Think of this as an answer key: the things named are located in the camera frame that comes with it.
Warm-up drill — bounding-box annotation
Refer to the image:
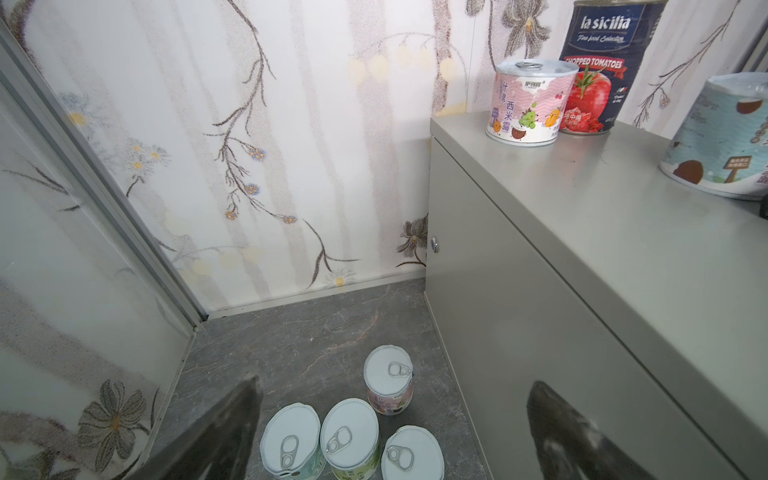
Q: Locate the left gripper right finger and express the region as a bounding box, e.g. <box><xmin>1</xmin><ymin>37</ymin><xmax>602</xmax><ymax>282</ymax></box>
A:
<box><xmin>526</xmin><ymin>381</ymin><xmax>653</xmax><ymax>479</ymax></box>

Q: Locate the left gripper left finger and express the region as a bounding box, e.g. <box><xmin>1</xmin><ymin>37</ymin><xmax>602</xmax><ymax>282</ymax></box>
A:
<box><xmin>130</xmin><ymin>374</ymin><xmax>263</xmax><ymax>479</ymax></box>

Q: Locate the teal label can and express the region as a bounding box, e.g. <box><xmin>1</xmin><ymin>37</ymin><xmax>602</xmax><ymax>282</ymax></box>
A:
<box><xmin>659</xmin><ymin>72</ymin><xmax>767</xmax><ymax>201</ymax></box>
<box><xmin>260</xmin><ymin>403</ymin><xmax>326</xmax><ymax>480</ymax></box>

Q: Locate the pink label can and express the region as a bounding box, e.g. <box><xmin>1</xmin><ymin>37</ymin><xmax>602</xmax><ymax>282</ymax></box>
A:
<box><xmin>486</xmin><ymin>58</ymin><xmax>579</xmax><ymax>147</ymax></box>

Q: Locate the dark blue tomato can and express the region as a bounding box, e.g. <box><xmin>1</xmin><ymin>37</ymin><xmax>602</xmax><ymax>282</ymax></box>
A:
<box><xmin>560</xmin><ymin>1</ymin><xmax>666</xmax><ymax>135</ymax></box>

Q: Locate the green label can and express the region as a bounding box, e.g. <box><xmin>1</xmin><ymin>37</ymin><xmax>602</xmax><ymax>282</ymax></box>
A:
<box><xmin>320</xmin><ymin>398</ymin><xmax>381</xmax><ymax>480</ymax></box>

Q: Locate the white lid can front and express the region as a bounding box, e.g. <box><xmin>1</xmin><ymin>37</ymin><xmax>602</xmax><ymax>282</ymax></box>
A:
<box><xmin>380</xmin><ymin>425</ymin><xmax>445</xmax><ymax>480</ymax></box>

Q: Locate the grey metal cabinet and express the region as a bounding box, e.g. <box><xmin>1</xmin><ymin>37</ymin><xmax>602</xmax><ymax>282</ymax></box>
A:
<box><xmin>425</xmin><ymin>112</ymin><xmax>767</xmax><ymax>479</ymax></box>

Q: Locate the pink can near cabinet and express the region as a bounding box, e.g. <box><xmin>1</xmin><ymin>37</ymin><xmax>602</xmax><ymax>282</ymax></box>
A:
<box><xmin>363</xmin><ymin>345</ymin><xmax>414</xmax><ymax>416</ymax></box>

